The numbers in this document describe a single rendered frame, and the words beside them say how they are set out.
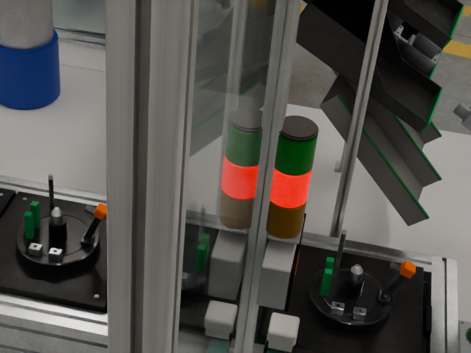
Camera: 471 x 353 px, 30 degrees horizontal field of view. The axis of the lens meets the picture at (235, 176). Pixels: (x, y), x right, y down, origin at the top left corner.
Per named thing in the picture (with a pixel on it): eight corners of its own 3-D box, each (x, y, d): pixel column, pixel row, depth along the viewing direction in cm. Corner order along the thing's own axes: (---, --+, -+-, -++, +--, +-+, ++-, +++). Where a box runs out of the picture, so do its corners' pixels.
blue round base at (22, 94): (69, 81, 212) (67, 26, 203) (46, 115, 200) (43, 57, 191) (8, 71, 214) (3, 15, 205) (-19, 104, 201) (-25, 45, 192)
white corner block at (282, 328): (297, 333, 141) (301, 316, 138) (294, 354, 137) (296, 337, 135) (268, 328, 141) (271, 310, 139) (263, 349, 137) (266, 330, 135)
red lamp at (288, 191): (309, 187, 112) (315, 156, 109) (304, 211, 108) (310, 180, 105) (270, 180, 112) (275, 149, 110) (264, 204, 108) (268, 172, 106)
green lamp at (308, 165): (315, 155, 109) (320, 122, 106) (310, 179, 105) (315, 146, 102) (275, 148, 109) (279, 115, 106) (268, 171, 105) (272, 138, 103)
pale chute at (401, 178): (422, 187, 169) (441, 178, 166) (408, 227, 159) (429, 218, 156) (338, 71, 161) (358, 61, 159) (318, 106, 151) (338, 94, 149)
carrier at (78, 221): (145, 223, 159) (146, 167, 152) (104, 316, 140) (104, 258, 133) (18, 199, 162) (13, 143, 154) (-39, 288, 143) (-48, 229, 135)
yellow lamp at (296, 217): (304, 217, 115) (309, 188, 112) (299, 241, 111) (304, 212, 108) (266, 210, 115) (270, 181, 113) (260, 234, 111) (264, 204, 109)
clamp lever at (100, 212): (94, 236, 148) (111, 206, 144) (90, 244, 147) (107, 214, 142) (75, 226, 148) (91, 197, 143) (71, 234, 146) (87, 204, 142)
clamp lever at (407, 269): (390, 293, 143) (416, 264, 139) (390, 301, 142) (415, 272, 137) (371, 283, 143) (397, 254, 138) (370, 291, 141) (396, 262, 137)
